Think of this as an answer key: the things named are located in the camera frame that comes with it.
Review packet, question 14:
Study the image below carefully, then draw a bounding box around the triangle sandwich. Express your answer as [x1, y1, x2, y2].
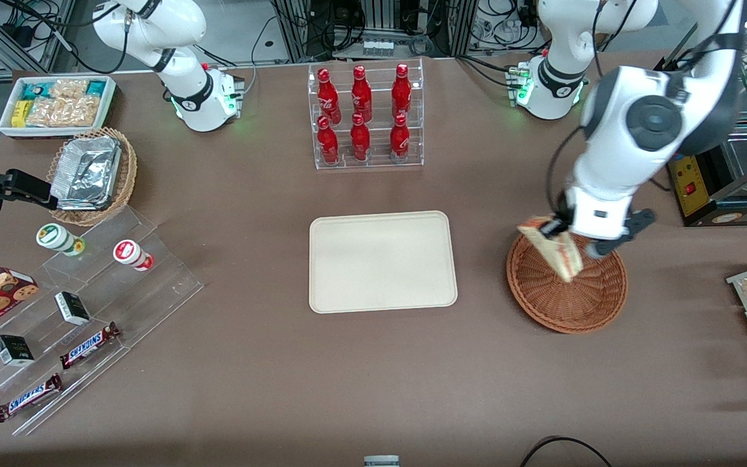
[517, 216, 584, 283]

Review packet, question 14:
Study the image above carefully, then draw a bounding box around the silver foil tray stack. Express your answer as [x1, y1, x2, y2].
[49, 135, 123, 212]

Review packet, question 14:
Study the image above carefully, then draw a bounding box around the brown round wicker basket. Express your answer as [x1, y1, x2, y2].
[506, 226, 628, 335]

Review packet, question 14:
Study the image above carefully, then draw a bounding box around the light tan wicker basket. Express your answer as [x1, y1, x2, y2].
[46, 126, 139, 228]

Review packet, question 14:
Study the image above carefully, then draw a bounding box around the beige plastic tray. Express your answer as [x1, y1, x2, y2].
[309, 210, 459, 315]

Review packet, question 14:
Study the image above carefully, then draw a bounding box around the green lid yogurt cup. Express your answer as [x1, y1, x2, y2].
[36, 222, 86, 257]

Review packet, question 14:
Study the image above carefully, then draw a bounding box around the white rectangular snack bin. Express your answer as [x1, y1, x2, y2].
[0, 75, 118, 140]

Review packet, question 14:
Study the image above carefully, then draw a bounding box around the red lid yogurt cup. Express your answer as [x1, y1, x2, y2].
[113, 239, 155, 272]

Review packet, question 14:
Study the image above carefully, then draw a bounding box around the small black carton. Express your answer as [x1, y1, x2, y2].
[54, 291, 91, 326]
[0, 334, 35, 368]

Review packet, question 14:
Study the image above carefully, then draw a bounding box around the clear acrylic stepped shelf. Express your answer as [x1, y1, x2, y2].
[0, 206, 204, 437]

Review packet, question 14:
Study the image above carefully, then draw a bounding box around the Snickers chocolate bar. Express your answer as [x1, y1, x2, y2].
[0, 373, 64, 424]
[59, 322, 121, 370]

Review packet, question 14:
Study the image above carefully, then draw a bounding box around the red cola bottle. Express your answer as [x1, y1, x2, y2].
[350, 113, 372, 162]
[390, 114, 410, 164]
[392, 63, 412, 121]
[317, 115, 340, 165]
[317, 67, 342, 125]
[351, 65, 373, 123]

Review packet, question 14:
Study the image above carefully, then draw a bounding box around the clear acrylic bottle rack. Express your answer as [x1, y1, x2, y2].
[307, 58, 425, 171]

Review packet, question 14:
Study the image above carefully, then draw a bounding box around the aluminium frame rack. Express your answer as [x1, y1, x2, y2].
[270, 0, 478, 60]
[0, 0, 79, 75]

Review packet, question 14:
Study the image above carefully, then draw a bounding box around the black cable arc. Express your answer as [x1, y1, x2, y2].
[519, 436, 614, 467]

